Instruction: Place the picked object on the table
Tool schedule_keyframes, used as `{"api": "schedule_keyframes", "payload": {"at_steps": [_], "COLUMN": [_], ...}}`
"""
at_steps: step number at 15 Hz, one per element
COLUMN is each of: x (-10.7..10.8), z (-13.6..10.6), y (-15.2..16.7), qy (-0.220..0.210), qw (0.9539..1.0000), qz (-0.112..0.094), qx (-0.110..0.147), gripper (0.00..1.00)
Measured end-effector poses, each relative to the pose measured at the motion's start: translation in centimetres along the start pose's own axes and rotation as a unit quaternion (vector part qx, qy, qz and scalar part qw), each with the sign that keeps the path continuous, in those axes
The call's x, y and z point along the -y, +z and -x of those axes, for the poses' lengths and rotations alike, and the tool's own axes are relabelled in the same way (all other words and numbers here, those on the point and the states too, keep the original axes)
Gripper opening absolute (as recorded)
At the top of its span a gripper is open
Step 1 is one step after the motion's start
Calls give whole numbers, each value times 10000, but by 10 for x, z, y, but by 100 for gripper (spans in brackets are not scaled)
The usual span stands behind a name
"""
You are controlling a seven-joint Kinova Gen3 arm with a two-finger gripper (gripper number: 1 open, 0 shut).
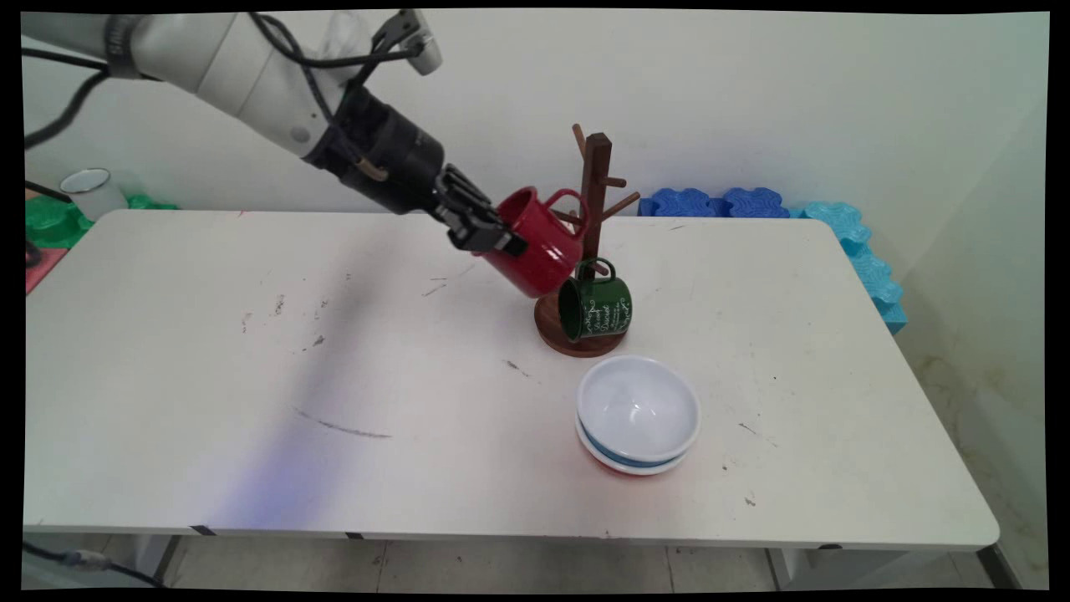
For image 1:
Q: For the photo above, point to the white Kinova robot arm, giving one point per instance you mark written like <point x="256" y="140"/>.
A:
<point x="226" y="63"/>

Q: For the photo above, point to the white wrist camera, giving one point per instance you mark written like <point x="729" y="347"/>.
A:
<point x="422" y="46"/>

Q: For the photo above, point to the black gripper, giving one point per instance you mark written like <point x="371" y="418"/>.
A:
<point x="393" y="159"/>

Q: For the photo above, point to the green enamel mug with lettering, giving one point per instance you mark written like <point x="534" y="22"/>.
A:
<point x="606" y="305"/>

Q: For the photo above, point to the white enamel cup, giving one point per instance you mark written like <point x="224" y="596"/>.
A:
<point x="96" y="196"/>

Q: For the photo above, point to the red foam mat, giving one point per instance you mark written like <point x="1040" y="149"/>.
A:
<point x="40" y="267"/>

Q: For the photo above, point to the brown wooden mug tree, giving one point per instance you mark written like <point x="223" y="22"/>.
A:
<point x="597" y="192"/>

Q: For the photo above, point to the dark blue foam mat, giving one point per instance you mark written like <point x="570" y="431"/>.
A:
<point x="679" y="203"/>
<point x="755" y="203"/>

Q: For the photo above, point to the blue bowl with white inside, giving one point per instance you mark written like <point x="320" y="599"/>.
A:
<point x="635" y="405"/>

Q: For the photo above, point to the black table leg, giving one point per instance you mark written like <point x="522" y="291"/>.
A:
<point x="999" y="567"/>

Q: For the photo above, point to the red enamel mug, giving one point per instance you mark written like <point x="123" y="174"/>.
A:
<point x="543" y="247"/>

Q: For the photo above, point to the light blue foam mat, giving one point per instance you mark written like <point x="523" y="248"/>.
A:
<point x="869" y="267"/>

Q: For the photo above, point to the green foam mat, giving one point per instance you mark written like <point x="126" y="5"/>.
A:
<point x="54" y="226"/>

